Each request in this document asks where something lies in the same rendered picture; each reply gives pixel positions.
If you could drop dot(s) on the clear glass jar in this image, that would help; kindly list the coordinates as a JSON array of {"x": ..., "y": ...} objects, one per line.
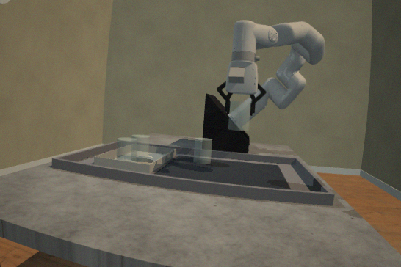
[
  {"x": 142, "y": 147},
  {"x": 127, "y": 149},
  {"x": 203, "y": 151},
  {"x": 239, "y": 116}
]

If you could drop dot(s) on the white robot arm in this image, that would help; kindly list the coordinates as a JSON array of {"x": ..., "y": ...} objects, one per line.
[{"x": 303, "y": 39}]

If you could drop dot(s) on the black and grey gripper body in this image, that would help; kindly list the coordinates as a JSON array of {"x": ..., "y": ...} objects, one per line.
[{"x": 250, "y": 85}]

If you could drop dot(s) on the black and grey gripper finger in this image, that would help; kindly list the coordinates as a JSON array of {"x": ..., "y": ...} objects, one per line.
[
  {"x": 226, "y": 97},
  {"x": 254, "y": 100}
]

